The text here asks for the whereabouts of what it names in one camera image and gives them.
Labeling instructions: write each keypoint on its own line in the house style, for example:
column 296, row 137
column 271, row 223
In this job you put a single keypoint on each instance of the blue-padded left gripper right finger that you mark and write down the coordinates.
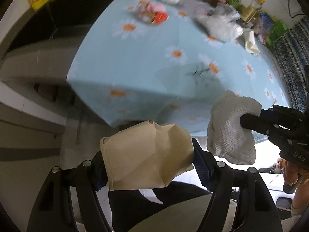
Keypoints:
column 204, row 163

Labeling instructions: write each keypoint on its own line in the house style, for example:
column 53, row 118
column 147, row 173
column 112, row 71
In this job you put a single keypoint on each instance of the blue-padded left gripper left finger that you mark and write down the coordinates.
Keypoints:
column 101, row 174

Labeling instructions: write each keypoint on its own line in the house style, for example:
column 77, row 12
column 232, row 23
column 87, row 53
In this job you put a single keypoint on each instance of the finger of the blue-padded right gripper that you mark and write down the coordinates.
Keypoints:
column 255, row 123
column 267, row 113

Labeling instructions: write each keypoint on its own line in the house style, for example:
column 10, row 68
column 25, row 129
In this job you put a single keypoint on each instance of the white knit cloth large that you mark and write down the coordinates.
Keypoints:
column 226, row 138

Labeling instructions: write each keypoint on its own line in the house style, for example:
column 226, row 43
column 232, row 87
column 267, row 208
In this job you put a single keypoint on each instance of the beige paper bag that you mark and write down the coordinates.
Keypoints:
column 146, row 156

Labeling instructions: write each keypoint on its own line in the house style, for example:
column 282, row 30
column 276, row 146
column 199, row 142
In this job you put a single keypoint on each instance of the white paper napkin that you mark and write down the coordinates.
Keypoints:
column 250, row 42

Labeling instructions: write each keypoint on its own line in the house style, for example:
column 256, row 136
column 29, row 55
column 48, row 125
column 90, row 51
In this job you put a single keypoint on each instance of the white knit cloth small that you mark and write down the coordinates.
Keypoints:
column 220, row 27

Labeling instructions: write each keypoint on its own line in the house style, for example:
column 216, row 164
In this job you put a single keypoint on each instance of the pink red wrapper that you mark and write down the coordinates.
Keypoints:
column 151, row 13

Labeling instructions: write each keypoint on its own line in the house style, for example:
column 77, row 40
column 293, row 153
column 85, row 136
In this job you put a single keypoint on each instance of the person's right hand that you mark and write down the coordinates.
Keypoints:
column 291, row 172

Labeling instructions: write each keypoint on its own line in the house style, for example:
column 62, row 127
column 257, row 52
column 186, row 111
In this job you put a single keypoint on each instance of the patterned blue curtain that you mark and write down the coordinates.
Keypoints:
column 291, row 53

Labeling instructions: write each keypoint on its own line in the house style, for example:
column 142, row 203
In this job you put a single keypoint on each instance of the green packet bag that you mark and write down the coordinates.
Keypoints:
column 278, row 29

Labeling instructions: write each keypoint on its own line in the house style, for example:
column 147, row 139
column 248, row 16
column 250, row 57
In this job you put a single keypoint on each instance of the blue white salt bag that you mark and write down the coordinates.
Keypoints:
column 264, row 25

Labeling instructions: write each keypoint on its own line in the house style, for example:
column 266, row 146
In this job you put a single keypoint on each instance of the yellow cap seasoning bottle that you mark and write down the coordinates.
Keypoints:
column 250, row 11

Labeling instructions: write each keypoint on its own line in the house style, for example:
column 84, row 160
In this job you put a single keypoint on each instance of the daisy print blue tablecloth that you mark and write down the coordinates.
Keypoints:
column 126, row 70

